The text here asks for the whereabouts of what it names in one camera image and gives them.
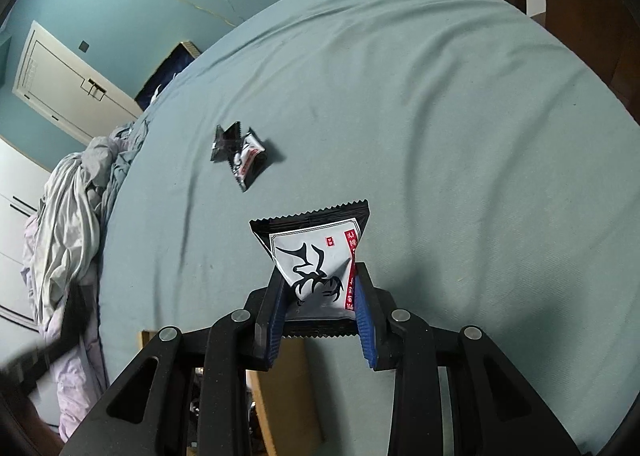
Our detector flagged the white cabinet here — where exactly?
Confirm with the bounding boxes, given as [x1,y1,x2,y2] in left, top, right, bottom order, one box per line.
[0,136,56,331]

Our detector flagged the small white black snack packet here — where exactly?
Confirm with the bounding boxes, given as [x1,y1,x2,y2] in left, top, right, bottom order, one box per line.
[227,127,268,193]

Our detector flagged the white door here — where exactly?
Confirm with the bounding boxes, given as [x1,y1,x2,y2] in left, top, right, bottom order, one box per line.
[12,20,143,147]

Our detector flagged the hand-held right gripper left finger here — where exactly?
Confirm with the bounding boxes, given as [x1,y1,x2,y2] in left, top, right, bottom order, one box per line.
[65,266,288,456]

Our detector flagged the white faced snack packet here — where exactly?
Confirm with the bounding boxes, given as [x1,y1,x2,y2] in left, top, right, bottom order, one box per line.
[248,198,372,339]

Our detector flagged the light blue bed sheet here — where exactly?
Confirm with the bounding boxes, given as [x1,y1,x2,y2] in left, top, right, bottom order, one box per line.
[97,0,640,456]

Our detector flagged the brown cardboard box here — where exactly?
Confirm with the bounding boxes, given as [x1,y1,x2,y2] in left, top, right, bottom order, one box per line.
[140,330,326,456]

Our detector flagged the dark blurred object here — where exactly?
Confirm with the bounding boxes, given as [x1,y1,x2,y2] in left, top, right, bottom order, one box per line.
[0,286,98,389]

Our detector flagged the brown wooden panel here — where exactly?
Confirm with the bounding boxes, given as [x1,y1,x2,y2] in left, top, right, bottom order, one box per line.
[485,0,640,127]

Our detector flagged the dark blue board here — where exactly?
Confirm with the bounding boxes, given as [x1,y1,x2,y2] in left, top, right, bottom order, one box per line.
[134,40,201,111]

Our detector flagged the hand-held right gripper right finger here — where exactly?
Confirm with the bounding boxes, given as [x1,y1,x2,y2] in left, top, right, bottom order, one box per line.
[352,261,583,456]

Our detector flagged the crumpled grey blanket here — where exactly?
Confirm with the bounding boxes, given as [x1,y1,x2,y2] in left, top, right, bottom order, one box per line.
[20,121,151,442]

